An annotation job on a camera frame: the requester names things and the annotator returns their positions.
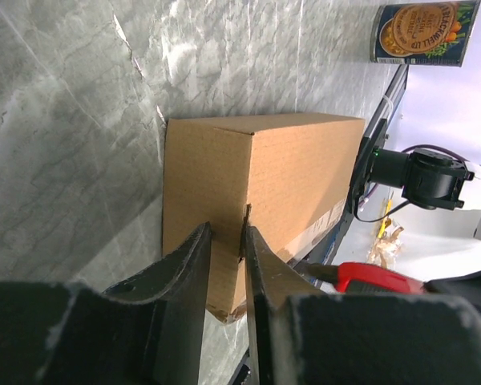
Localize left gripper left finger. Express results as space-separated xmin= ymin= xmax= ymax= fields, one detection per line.
xmin=104 ymin=222 xmax=212 ymax=384

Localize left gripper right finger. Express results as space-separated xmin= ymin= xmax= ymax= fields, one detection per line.
xmin=244 ymin=226 xmax=328 ymax=384

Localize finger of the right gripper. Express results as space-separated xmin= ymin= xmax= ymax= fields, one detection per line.
xmin=422 ymin=270 xmax=481 ymax=345

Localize red black utility knife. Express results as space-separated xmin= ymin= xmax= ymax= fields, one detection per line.
xmin=301 ymin=262 xmax=426 ymax=294

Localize brown cardboard express box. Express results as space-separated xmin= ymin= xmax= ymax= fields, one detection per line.
xmin=162 ymin=112 xmax=365 ymax=324

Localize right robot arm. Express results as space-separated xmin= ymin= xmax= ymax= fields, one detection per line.
xmin=337 ymin=120 xmax=481 ymax=313

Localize dark blue soup can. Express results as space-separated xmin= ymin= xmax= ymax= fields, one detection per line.
xmin=370 ymin=1 xmax=480 ymax=67

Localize aluminium frame rail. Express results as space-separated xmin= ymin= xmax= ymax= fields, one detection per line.
xmin=364 ymin=65 xmax=409 ymax=137

